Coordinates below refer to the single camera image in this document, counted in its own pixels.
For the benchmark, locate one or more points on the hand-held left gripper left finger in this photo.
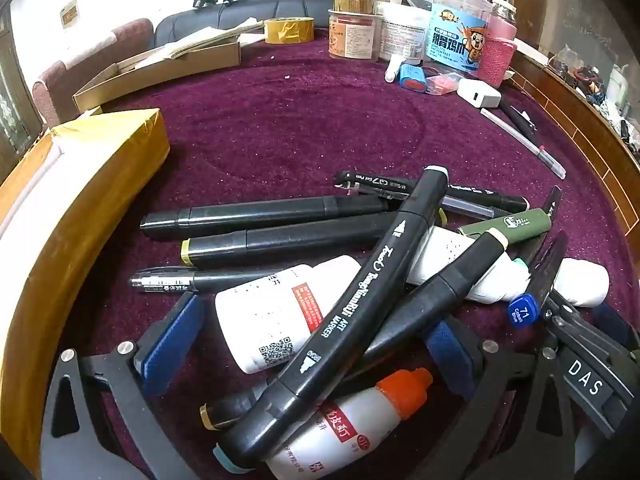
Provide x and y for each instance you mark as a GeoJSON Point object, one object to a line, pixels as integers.
{"type": "Point", "coordinates": [172, 340]}

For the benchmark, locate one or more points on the green cylindrical marker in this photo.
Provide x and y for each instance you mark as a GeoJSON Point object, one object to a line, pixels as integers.
{"type": "Point", "coordinates": [520, 222]}

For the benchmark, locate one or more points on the plain black marker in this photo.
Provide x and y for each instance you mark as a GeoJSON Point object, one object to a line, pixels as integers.
{"type": "Point", "coordinates": [250, 212]}

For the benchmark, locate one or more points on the white bottle red label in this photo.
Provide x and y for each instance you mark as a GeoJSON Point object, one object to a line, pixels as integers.
{"type": "Point", "coordinates": [255, 320]}

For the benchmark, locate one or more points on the small wall plaque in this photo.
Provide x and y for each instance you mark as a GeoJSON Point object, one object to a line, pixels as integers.
{"type": "Point", "coordinates": [70, 12]}

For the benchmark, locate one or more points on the long white pen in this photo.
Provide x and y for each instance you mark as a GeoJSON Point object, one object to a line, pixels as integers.
{"type": "Point", "coordinates": [520, 140]}

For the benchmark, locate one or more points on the dark leather sofa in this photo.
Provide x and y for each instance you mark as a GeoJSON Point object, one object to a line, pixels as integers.
{"type": "Point", "coordinates": [235, 12]}

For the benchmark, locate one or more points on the black marker blue cap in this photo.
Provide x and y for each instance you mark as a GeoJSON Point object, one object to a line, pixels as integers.
{"type": "Point", "coordinates": [525, 307]}

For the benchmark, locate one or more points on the black marker green cap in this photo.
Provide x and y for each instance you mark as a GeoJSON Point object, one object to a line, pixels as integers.
{"type": "Point", "coordinates": [521, 265]}

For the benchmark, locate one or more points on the pile of small clutter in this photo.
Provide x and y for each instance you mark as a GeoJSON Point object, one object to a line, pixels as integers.
{"type": "Point", "coordinates": [595, 80]}

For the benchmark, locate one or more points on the black marker yellow band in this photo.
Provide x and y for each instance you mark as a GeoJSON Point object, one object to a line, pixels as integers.
{"type": "Point", "coordinates": [280, 240]}

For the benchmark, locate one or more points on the bottle in pink knitted sleeve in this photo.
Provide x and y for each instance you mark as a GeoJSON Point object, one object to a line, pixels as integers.
{"type": "Point", "coordinates": [496, 55]}

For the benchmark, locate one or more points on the blue and red eraser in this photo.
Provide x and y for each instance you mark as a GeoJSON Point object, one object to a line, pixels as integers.
{"type": "Point", "coordinates": [414, 79]}

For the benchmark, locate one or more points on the white charger plug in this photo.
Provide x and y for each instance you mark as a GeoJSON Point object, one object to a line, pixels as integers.
{"type": "Point", "coordinates": [479, 92]}

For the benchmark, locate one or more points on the gold cardboard box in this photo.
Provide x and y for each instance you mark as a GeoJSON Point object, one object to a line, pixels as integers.
{"type": "Point", "coordinates": [100, 175]}

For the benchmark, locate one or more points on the flat brown cardboard box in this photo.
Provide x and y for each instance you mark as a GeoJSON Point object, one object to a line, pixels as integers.
{"type": "Point", "coordinates": [150, 80]}

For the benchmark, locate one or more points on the clear jar orange label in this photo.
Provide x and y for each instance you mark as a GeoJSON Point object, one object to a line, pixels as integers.
{"type": "Point", "coordinates": [352, 37]}

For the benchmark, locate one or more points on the clear gel pen black cap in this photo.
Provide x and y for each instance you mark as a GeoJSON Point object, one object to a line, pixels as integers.
{"type": "Point", "coordinates": [370, 182]}

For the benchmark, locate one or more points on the white plastic jar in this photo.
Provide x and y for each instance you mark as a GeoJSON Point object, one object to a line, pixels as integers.
{"type": "Point", "coordinates": [404, 35]}

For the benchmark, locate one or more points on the black marker cream cap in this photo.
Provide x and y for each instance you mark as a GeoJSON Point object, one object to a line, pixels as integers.
{"type": "Point", "coordinates": [440, 285]}

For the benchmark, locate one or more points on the yellow tape roll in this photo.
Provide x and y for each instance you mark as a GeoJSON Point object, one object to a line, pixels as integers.
{"type": "Point", "coordinates": [289, 31]}

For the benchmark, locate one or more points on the stack of paper sheets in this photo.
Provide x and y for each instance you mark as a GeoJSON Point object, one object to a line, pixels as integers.
{"type": "Point", "coordinates": [200, 42]}

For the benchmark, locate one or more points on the small red packet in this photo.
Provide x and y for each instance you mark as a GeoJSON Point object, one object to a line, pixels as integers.
{"type": "Point", "coordinates": [445, 82]}

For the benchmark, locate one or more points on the white squeeze tube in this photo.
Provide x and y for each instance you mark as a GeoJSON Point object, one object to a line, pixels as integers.
{"type": "Point", "coordinates": [450, 250]}

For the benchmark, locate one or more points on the white bottle orange cap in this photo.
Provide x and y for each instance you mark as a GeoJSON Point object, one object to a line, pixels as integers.
{"type": "Point", "coordinates": [340, 430]}

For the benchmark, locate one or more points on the small white tube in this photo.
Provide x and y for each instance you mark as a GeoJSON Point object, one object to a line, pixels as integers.
{"type": "Point", "coordinates": [393, 70]}

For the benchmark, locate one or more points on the clear jar blue label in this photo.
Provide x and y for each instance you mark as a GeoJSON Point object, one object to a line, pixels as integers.
{"type": "Point", "coordinates": [457, 35]}

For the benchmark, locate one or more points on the maroon armchair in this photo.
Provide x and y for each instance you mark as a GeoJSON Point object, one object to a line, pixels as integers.
{"type": "Point", "coordinates": [75, 80]}

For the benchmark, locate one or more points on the thin black fine marker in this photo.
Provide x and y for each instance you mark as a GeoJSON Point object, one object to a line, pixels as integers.
{"type": "Point", "coordinates": [495, 197]}

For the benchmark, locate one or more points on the black marker yellow end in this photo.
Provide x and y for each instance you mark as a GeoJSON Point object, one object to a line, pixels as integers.
{"type": "Point", "coordinates": [235, 405]}

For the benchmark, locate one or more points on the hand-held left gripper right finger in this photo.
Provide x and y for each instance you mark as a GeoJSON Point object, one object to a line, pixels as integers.
{"type": "Point", "coordinates": [447, 355]}

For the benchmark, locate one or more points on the wooden divided rack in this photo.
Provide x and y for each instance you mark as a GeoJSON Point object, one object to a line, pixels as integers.
{"type": "Point", "coordinates": [575, 130]}

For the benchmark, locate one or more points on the large black white-print marker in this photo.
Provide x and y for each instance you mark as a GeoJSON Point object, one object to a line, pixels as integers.
{"type": "Point", "coordinates": [350, 300]}

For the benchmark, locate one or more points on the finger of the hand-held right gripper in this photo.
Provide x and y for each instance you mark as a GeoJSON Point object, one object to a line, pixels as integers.
{"type": "Point", "coordinates": [550, 265]}
{"type": "Point", "coordinates": [607, 322]}

